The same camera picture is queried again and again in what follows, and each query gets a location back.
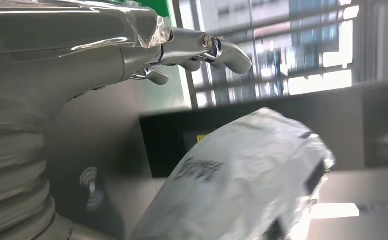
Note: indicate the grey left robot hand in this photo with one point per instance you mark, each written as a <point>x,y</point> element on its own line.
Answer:
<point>64,56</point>

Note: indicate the white plastic courier package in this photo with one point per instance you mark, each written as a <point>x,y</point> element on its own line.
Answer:
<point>240,179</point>

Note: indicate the black inbound scanner machine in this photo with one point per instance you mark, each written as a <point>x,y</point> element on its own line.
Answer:
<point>114,142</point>

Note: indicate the black yellow ruler label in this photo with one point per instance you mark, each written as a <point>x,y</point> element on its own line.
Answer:
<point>201,138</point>

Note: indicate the dark framed window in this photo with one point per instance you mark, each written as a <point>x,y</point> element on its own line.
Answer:
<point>279,49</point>

